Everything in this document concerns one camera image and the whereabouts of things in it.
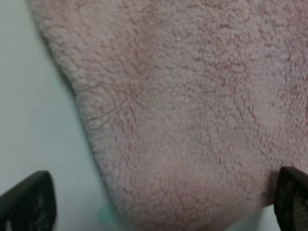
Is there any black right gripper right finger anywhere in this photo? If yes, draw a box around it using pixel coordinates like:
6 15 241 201
273 167 308 231

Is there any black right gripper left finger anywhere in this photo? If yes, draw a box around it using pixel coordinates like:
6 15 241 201
0 171 57 231

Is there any pink fluffy towel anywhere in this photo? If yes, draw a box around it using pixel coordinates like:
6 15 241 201
30 0 308 231

